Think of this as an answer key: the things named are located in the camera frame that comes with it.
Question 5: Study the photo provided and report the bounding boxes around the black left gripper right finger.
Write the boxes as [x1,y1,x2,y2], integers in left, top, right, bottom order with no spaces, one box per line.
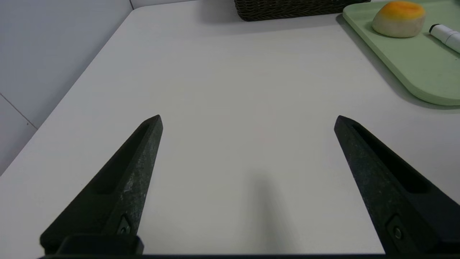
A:
[334,115,460,255]

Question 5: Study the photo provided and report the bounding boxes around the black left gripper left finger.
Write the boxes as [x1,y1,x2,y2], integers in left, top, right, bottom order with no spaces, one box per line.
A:
[40,115,164,255]

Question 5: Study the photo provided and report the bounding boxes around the thick white marker black cap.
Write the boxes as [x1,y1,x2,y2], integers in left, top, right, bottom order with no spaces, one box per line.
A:
[429,24,460,54]

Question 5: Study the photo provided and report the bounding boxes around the yellow topped round pastry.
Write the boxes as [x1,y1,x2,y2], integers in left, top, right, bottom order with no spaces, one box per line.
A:
[372,1,427,38]

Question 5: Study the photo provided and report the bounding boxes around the dark brown wicker basket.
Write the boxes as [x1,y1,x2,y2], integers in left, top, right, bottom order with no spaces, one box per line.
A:
[234,0,371,22]

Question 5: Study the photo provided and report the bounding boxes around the light green plastic tray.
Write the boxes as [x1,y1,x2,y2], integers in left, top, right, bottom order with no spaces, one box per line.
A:
[342,0,460,106]

